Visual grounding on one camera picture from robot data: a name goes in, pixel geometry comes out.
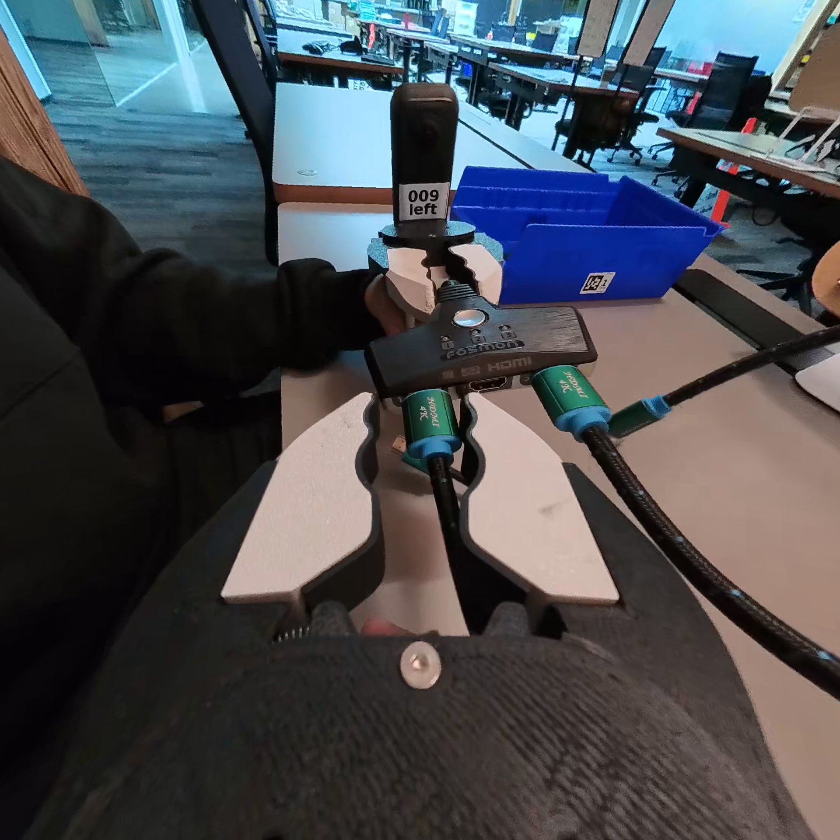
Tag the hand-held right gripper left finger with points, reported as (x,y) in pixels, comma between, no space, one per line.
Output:
(308,512)

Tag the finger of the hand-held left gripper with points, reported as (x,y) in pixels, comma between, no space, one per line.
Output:
(407,282)
(482,272)

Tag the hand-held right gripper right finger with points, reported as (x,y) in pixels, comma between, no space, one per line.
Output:
(538,518)

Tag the black HDMI switch box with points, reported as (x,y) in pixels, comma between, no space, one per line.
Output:
(538,328)

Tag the blue plastic bin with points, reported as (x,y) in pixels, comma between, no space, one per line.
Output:
(590,249)

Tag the person's left hand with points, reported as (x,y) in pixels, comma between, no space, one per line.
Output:
(384,305)

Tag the white desk wood edge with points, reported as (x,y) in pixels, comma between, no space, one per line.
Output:
(328,131)

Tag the person's torso black sweatshirt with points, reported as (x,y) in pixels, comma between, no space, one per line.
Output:
(79,525)

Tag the orange traffic cone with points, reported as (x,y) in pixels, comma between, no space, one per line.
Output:
(720,203)

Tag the black desk grommet strip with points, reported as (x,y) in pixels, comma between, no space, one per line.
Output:
(741,308)

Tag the wood edge background desk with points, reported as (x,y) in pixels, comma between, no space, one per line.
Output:
(735,141)

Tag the wooden document stand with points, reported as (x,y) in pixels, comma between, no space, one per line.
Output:
(820,384)

